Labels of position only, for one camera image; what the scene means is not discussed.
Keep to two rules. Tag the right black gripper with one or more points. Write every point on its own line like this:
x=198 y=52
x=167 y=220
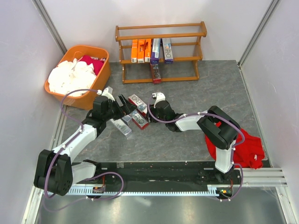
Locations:
x=153 y=109

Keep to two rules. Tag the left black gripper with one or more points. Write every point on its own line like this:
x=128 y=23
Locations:
x=127 y=109

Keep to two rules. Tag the red silver R&O box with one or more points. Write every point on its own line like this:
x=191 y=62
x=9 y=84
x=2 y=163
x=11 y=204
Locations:
x=156 y=76
x=139 y=120
x=141 y=106

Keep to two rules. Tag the orange Curaprox toothpaste box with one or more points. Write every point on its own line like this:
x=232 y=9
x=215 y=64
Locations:
x=134 y=51

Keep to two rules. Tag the purple white R.O toothpaste box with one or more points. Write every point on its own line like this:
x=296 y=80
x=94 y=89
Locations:
x=168 y=55

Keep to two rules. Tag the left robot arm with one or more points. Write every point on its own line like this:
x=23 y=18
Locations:
x=55 y=171

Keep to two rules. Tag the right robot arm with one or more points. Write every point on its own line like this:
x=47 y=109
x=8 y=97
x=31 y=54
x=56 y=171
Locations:
x=197 y=121

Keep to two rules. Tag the wooden two-tier shelf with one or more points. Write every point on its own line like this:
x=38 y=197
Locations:
x=181 y=35

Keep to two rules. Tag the silver toothpaste box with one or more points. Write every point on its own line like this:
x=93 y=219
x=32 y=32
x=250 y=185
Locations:
x=127 y=119
x=122 y=127

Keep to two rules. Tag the magenta cloth in bin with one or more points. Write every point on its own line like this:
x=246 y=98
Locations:
x=97 y=63

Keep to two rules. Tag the white crumpled cloths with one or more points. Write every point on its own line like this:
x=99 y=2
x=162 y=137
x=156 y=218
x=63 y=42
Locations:
x=71 y=76

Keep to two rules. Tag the red cloth on table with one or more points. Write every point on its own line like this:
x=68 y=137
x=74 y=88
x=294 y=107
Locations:
x=247 y=149

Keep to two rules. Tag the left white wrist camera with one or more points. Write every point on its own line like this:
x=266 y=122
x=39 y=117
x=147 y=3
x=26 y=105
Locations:
x=107 y=92

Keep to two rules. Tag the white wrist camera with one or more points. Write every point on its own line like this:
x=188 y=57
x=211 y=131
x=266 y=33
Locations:
x=158 y=96
x=107 y=92

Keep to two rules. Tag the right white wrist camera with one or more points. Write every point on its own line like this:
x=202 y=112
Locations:
x=158 y=96

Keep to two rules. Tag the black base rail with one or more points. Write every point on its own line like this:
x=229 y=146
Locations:
x=197 y=172

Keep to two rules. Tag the slotted cable duct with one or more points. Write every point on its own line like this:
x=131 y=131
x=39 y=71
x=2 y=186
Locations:
x=89 y=190

